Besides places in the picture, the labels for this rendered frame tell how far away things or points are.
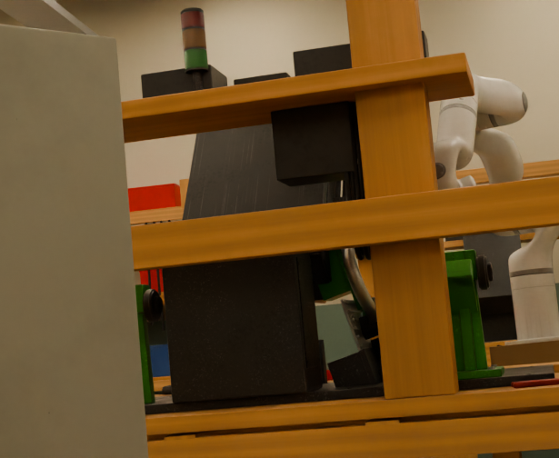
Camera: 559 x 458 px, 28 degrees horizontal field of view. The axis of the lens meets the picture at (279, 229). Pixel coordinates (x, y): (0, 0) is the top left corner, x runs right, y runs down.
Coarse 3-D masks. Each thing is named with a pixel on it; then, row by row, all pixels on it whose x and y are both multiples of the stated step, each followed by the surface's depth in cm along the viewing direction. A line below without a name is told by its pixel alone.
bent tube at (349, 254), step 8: (352, 248) 256; (344, 256) 254; (352, 256) 253; (344, 264) 253; (352, 264) 252; (352, 272) 251; (352, 280) 251; (360, 280) 251; (352, 288) 252; (360, 288) 251; (360, 296) 251; (368, 296) 252; (360, 304) 253; (368, 304) 253; (368, 312) 254; (376, 320) 256
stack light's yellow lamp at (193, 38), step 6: (186, 30) 239; (192, 30) 238; (198, 30) 239; (204, 30) 240; (186, 36) 239; (192, 36) 238; (198, 36) 239; (204, 36) 240; (186, 42) 239; (192, 42) 238; (198, 42) 238; (204, 42) 239; (186, 48) 239; (192, 48) 238; (204, 48) 239
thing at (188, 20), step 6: (186, 12) 239; (192, 12) 239; (198, 12) 239; (186, 18) 239; (192, 18) 239; (198, 18) 239; (204, 18) 241; (186, 24) 239; (192, 24) 239; (198, 24) 239; (204, 24) 240
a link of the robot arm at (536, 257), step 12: (540, 228) 306; (552, 228) 305; (540, 240) 305; (552, 240) 308; (516, 252) 310; (528, 252) 306; (540, 252) 306; (552, 252) 310; (516, 264) 308; (528, 264) 306; (540, 264) 306; (552, 264) 309
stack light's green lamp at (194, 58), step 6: (198, 48) 238; (186, 54) 239; (192, 54) 238; (198, 54) 238; (204, 54) 239; (186, 60) 239; (192, 60) 238; (198, 60) 238; (204, 60) 239; (186, 66) 239; (192, 66) 238; (198, 66) 238; (204, 66) 238; (186, 72) 240; (192, 72) 240
